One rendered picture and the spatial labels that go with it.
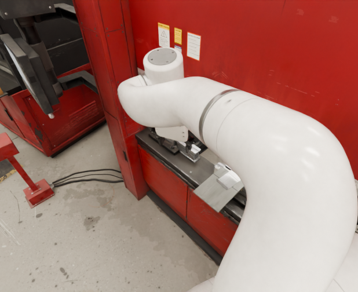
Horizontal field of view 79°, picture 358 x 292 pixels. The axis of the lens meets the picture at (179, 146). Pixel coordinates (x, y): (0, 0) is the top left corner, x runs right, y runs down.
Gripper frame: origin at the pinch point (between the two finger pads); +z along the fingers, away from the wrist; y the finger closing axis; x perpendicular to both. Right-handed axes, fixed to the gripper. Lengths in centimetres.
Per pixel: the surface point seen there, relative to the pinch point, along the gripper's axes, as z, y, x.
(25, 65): 6, 95, -29
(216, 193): 59, -15, -13
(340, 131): 4, -51, -24
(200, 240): 154, -8, -6
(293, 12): -24, -26, -43
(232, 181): 61, -21, -24
